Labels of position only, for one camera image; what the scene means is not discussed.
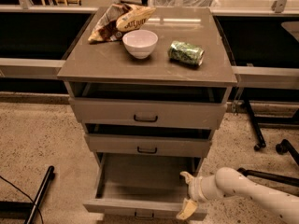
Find crumpled chip bag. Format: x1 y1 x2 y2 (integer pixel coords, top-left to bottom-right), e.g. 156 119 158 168
88 3 156 43

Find black stand leg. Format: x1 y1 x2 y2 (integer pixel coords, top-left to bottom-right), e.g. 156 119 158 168
244 99 266 151
24 165 55 224

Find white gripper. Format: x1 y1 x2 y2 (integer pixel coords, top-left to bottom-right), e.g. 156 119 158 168
176 171 207 220

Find grey drawer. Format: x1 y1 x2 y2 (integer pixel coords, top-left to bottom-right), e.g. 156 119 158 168
85 124 211 158
83 153 202 220
66 82 229 130

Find black stand leg left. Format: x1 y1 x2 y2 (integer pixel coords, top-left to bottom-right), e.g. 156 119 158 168
24 165 55 224

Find black caster leg lower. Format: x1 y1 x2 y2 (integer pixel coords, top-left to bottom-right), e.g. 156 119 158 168
238 168 299 187

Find grey middle drawer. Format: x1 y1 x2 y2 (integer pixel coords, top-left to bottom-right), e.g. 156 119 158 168
85 124 211 158

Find grey bottom drawer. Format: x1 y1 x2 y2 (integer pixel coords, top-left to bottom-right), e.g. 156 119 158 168
83 153 202 220

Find grey top drawer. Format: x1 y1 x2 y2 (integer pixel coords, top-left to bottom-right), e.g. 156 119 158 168
66 82 229 130

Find white wire basket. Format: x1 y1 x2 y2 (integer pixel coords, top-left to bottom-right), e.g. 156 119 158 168
149 0 221 7

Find black cable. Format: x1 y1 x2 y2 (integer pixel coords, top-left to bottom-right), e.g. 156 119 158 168
0 175 45 224

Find black caster leg upper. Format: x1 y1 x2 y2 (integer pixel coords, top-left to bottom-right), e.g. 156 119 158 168
276 139 299 165

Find white ceramic bowl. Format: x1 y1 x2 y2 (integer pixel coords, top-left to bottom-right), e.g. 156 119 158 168
122 30 158 59

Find green soda can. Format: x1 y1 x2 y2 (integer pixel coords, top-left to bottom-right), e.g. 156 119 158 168
167 40 205 66

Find black stand leg right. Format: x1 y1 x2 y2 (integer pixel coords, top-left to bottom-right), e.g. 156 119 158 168
244 99 266 151

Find black caster leg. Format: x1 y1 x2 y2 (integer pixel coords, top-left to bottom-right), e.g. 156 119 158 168
238 168 299 187
276 139 299 165

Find grey three-drawer cabinet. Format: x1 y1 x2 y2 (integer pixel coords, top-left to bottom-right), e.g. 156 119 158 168
57 6 238 175

